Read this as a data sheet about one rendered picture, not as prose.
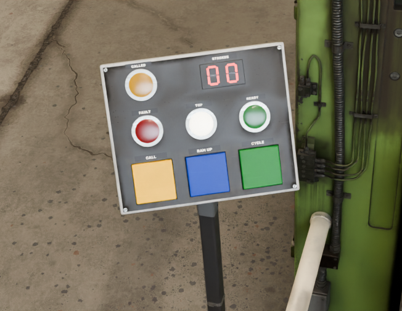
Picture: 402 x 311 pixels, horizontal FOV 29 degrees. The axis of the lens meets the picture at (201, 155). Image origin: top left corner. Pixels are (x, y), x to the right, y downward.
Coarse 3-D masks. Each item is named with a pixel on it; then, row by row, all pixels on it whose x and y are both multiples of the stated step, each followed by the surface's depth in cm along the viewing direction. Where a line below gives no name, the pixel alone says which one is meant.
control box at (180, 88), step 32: (128, 64) 140; (160, 64) 141; (192, 64) 141; (224, 64) 141; (256, 64) 142; (128, 96) 141; (160, 96) 141; (192, 96) 142; (224, 96) 142; (256, 96) 143; (288, 96) 143; (128, 128) 142; (160, 128) 142; (224, 128) 143; (256, 128) 143; (288, 128) 144; (128, 160) 142; (288, 160) 145; (128, 192) 143; (256, 192) 145
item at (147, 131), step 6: (144, 120) 141; (150, 120) 141; (138, 126) 141; (144, 126) 141; (150, 126) 141; (156, 126) 142; (138, 132) 141; (144, 132) 141; (150, 132) 142; (156, 132) 142; (138, 138) 142; (144, 138) 142; (150, 138) 142; (156, 138) 142
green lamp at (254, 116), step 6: (252, 108) 143; (258, 108) 143; (246, 114) 143; (252, 114) 143; (258, 114) 143; (264, 114) 143; (246, 120) 143; (252, 120) 143; (258, 120) 143; (264, 120) 143; (252, 126) 143; (258, 126) 143
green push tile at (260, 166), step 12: (276, 144) 144; (240, 156) 143; (252, 156) 143; (264, 156) 144; (276, 156) 144; (240, 168) 144; (252, 168) 144; (264, 168) 144; (276, 168) 144; (252, 180) 144; (264, 180) 144; (276, 180) 144
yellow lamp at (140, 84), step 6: (132, 78) 140; (138, 78) 140; (144, 78) 140; (150, 78) 140; (132, 84) 140; (138, 84) 140; (144, 84) 140; (150, 84) 141; (132, 90) 140; (138, 90) 140; (144, 90) 141; (150, 90) 141; (138, 96) 141; (144, 96) 141
